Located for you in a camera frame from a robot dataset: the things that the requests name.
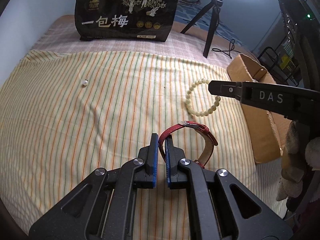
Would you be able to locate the pearl earring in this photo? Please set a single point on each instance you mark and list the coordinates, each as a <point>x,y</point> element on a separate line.
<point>84,82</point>

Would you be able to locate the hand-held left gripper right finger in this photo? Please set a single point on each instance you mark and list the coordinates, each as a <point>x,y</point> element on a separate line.
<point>167,165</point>

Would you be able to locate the black tripod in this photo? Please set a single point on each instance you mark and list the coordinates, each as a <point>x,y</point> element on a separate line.
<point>208,40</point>

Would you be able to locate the person's right hand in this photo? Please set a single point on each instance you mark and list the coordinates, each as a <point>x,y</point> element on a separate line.
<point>291,140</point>

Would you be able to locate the yellow striped cloth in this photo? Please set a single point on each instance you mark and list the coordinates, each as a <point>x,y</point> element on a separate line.
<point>100,117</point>

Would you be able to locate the cardboard box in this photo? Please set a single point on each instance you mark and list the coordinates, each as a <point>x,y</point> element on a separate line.
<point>257,120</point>

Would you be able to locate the black printed snack bag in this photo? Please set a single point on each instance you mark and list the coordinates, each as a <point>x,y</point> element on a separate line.
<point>125,10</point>

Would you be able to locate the blue patterned blanket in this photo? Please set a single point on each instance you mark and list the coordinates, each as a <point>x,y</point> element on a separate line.
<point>225,22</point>

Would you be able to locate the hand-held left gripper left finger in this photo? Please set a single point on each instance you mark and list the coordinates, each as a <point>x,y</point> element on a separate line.
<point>155,160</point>

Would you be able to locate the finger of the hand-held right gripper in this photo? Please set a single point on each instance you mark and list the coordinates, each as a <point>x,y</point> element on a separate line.
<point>270,97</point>

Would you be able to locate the black metal clothes rack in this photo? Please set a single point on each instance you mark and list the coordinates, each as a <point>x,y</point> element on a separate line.
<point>265,52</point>

